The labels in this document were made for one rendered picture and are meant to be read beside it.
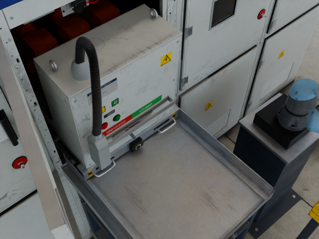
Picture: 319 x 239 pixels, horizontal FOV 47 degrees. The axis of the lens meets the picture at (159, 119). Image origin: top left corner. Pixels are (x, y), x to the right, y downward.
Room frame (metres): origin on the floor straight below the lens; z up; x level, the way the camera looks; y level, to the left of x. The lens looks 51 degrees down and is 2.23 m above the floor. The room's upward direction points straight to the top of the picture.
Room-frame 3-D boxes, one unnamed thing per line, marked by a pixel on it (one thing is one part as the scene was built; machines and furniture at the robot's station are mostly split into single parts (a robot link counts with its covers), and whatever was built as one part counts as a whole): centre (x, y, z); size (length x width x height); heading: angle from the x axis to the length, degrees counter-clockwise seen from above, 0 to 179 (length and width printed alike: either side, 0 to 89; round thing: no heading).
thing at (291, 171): (1.14, -0.63, 0.37); 0.30 x 0.30 x 0.73; 38
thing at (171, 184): (0.78, -0.03, 0.80); 0.68 x 0.62 x 0.06; 41
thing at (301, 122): (1.12, -0.65, 0.87); 0.15 x 0.15 x 0.10
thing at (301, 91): (1.12, -0.65, 0.99); 0.13 x 0.12 x 0.14; 75
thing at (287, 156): (1.14, -0.63, 0.74); 0.32 x 0.32 x 0.02; 38
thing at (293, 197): (1.14, -0.63, 0.01); 0.44 x 0.44 x 0.02; 38
